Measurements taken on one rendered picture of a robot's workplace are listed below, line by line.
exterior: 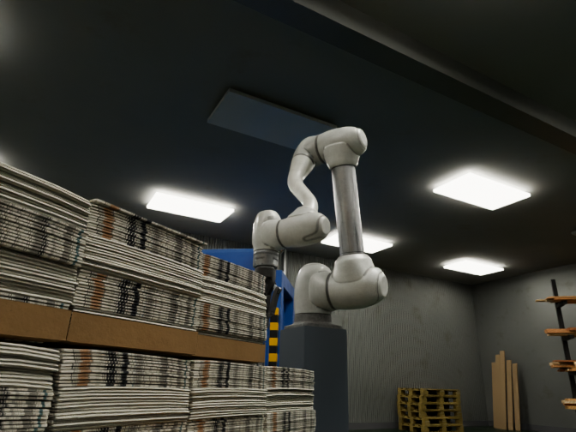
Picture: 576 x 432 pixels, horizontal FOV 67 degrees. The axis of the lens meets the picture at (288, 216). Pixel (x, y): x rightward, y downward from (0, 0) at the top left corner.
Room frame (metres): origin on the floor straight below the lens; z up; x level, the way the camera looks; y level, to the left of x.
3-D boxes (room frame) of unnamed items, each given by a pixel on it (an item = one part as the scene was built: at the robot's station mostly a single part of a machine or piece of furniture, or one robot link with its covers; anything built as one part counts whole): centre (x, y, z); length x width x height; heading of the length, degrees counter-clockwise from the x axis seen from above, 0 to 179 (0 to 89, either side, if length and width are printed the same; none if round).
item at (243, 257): (3.46, 0.44, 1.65); 0.60 x 0.45 x 0.20; 81
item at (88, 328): (0.88, 0.41, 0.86); 0.38 x 0.29 x 0.04; 59
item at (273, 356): (3.04, 0.07, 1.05); 0.05 x 0.05 x 0.45; 81
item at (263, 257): (1.50, 0.07, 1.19); 0.09 x 0.09 x 0.06
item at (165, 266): (0.88, 0.41, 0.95); 0.38 x 0.29 x 0.23; 59
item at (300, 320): (1.87, -0.11, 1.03); 0.22 x 0.18 x 0.06; 29
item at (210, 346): (1.09, 0.19, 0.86); 0.29 x 0.16 x 0.04; 149
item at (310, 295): (1.85, -0.12, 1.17); 0.18 x 0.16 x 0.22; 57
